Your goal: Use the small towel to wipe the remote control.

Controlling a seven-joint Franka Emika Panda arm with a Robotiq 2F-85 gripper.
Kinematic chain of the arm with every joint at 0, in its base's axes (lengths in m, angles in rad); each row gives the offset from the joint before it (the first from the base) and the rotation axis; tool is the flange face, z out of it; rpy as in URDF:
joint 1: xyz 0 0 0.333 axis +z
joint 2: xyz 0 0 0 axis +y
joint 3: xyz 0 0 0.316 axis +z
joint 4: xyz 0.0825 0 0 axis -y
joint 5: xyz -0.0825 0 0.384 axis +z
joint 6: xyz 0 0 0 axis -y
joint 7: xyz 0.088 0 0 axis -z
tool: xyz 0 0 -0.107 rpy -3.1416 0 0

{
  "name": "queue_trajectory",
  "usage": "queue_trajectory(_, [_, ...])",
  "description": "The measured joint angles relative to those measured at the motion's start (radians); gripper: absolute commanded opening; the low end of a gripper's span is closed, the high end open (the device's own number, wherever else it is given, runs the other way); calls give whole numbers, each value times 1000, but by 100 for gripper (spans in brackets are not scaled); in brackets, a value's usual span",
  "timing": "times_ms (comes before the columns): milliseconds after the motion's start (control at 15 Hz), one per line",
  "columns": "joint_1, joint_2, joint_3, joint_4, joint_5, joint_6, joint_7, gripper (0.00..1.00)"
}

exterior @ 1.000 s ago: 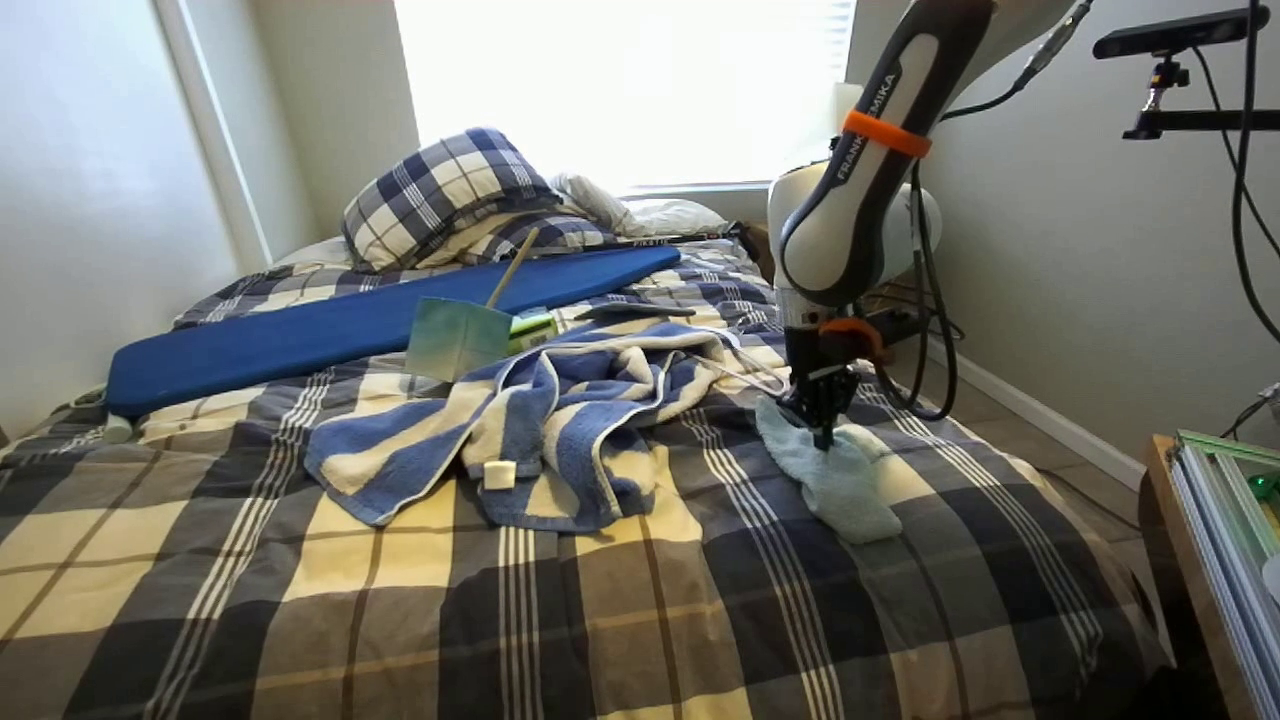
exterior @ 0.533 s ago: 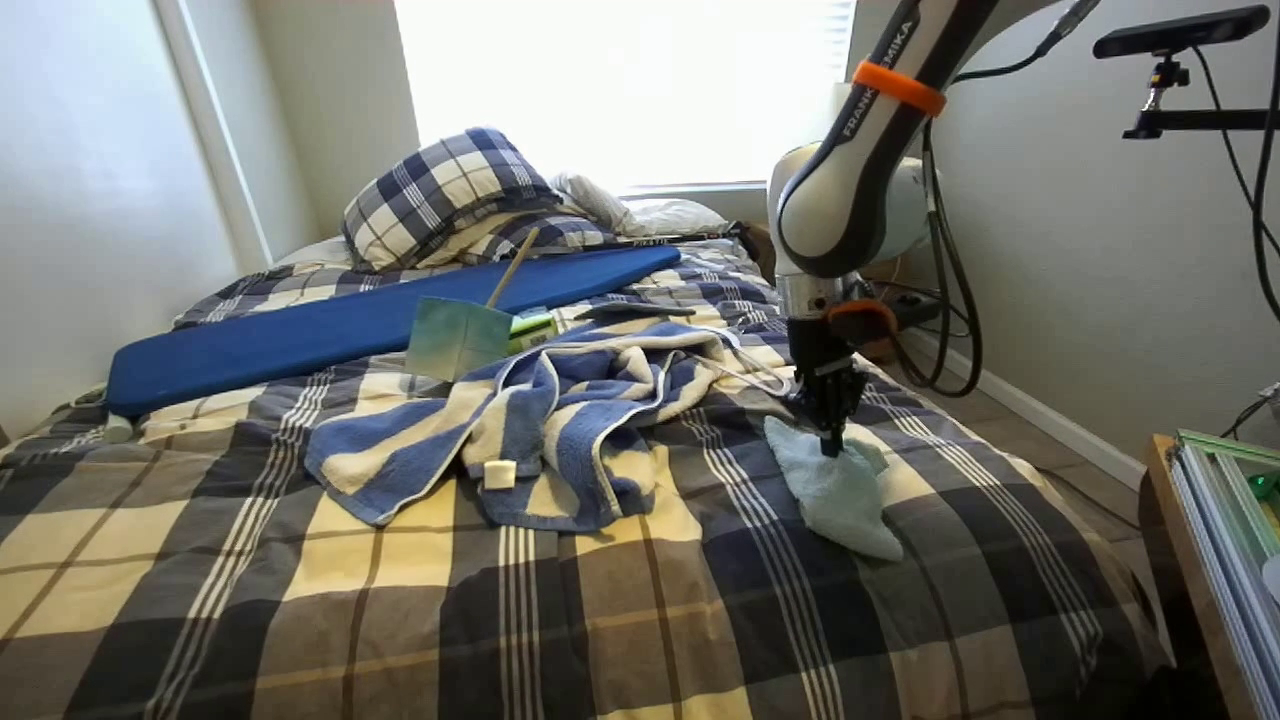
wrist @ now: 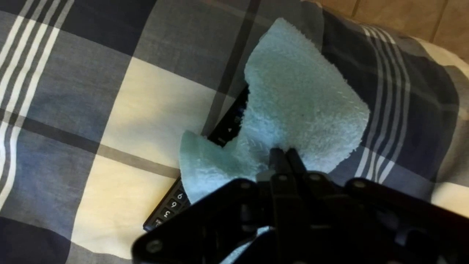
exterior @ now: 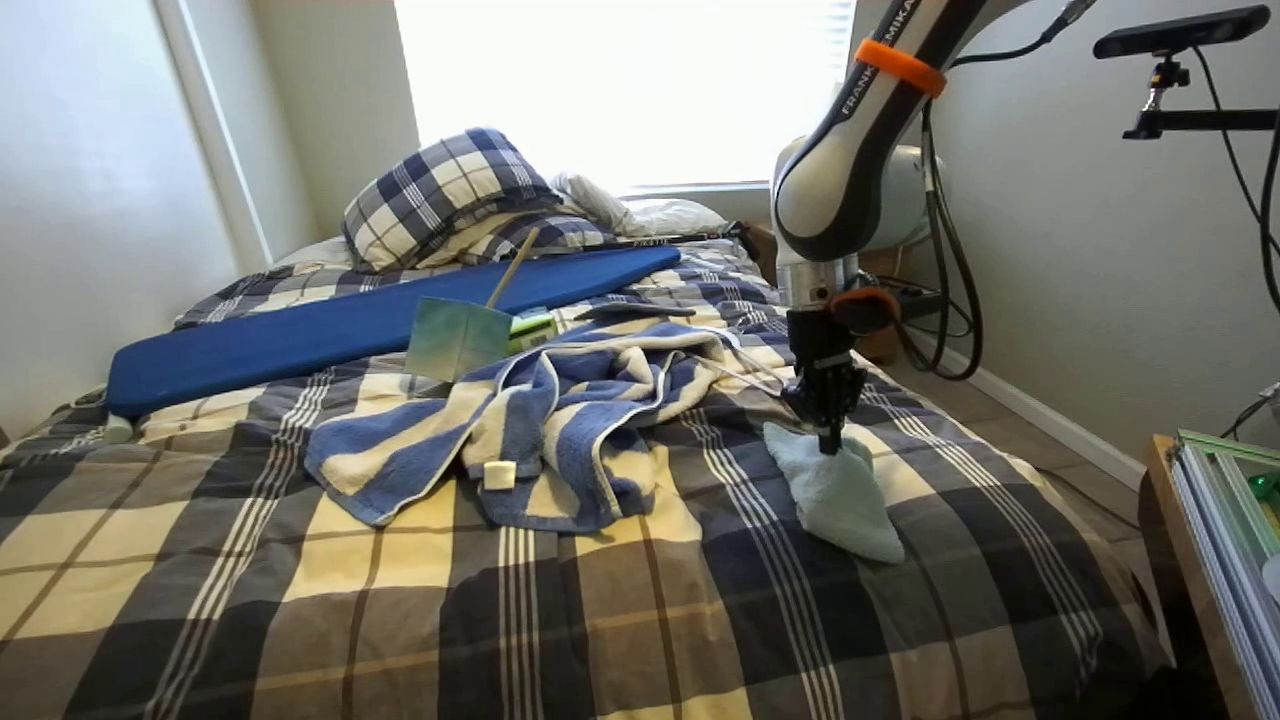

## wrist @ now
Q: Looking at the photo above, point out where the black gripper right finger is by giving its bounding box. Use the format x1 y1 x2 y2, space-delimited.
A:
286 146 469 264

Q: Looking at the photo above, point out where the blue plaid bedspread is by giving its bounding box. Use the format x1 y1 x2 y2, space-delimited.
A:
0 0 469 264

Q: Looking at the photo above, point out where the small light blue towel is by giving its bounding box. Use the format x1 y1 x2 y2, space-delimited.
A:
178 16 373 204

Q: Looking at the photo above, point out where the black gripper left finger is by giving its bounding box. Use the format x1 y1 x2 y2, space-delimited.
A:
131 146 295 264

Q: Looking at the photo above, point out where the black remote control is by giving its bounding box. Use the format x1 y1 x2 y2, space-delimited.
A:
142 85 251 233

